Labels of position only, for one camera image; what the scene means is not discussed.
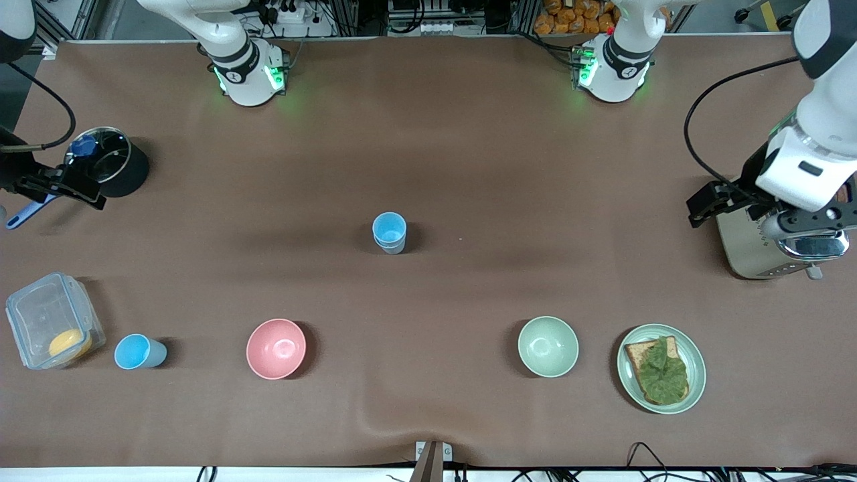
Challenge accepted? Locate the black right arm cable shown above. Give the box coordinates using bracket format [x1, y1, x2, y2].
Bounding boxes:
[5, 62, 76, 152]

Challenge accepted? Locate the bag of orange buns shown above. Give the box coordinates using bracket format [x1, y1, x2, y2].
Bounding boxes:
[534, 0, 674, 36]

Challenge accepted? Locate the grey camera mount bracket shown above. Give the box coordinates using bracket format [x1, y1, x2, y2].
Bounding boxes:
[414, 440, 453, 482]

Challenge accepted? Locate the yellow round food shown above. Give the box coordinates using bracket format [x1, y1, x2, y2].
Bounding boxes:
[48, 328, 93, 359]

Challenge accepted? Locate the toast slice under lettuce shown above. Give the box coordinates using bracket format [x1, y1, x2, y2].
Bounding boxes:
[624, 336, 690, 406]

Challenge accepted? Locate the white power strip with plugs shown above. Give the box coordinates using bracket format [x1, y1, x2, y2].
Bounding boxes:
[258, 0, 337, 38]

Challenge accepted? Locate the green lettuce leaf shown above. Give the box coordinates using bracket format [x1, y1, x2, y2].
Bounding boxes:
[635, 337, 689, 404]

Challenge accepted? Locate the clear plastic container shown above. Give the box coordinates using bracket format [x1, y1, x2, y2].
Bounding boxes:
[5, 272, 106, 370]

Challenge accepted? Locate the black pot with blue handle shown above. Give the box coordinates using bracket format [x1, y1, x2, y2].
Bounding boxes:
[5, 126, 150, 230]

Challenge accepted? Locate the blue plastic cup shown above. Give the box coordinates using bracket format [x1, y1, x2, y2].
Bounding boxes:
[114, 333, 168, 370]
[372, 212, 408, 250]

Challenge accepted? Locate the brown table cover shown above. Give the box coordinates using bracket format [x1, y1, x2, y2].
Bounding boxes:
[0, 37, 857, 469]

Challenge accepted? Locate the green bowl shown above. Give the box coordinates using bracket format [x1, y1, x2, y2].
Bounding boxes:
[517, 315, 580, 378]

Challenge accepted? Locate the pink bowl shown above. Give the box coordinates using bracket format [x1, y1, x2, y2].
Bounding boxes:
[246, 318, 307, 380]

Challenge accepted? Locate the glass lid with blue knob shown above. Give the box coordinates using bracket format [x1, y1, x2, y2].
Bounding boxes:
[65, 127, 131, 185]

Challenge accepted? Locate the green plate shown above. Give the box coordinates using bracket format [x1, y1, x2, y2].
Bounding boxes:
[617, 324, 706, 415]

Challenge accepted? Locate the beige and chrome toaster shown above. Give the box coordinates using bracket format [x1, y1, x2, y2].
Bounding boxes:
[715, 175, 857, 280]

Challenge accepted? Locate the looped black cable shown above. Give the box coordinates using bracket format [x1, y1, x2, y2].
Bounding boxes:
[625, 441, 672, 482]

